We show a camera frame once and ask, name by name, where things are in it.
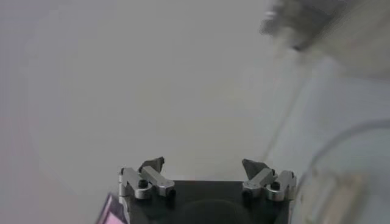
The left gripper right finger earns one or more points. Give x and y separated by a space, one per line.
260 179

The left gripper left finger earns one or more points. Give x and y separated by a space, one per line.
157 181

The round glass pot lid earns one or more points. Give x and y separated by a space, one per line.
365 152

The stainless steel steamer basket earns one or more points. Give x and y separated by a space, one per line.
298 27

